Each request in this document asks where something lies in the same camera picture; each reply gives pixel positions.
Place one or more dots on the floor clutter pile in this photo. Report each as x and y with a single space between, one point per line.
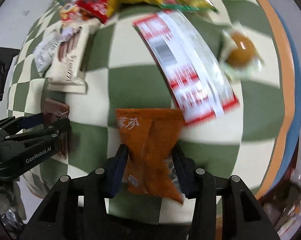
285 202

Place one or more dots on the brown snack packet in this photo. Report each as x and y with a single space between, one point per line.
56 112

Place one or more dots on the white red print packet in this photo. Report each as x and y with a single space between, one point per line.
69 12

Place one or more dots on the bun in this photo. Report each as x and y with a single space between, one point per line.
240 50

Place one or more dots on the red white noodle packet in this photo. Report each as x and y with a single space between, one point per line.
185 67

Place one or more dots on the red snack packet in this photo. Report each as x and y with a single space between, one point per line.
95 2

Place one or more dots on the orange snack packet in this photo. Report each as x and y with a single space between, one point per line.
150 150

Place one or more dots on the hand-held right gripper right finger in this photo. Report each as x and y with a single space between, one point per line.
183 177

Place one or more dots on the grey plastic bag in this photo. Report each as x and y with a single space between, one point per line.
8 210

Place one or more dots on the cream wafer packet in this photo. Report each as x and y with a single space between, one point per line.
68 65

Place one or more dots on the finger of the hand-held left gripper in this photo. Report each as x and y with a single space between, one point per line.
31 121
58 126

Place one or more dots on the black equipment stand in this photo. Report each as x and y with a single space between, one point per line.
0 75

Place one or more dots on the white grey snack packet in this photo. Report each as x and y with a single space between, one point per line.
44 52

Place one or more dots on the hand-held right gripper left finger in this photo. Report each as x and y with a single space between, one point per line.
118 170

